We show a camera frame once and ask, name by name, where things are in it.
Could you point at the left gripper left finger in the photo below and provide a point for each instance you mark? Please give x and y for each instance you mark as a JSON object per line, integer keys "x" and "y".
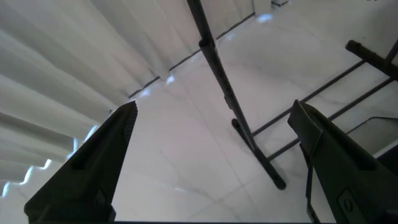
{"x": 84, "y": 183}

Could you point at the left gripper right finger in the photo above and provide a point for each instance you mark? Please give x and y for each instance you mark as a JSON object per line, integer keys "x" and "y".
{"x": 351, "y": 177}

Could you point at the black clothes rack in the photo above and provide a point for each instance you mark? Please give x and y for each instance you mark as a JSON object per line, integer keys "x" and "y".
{"x": 217, "y": 68}

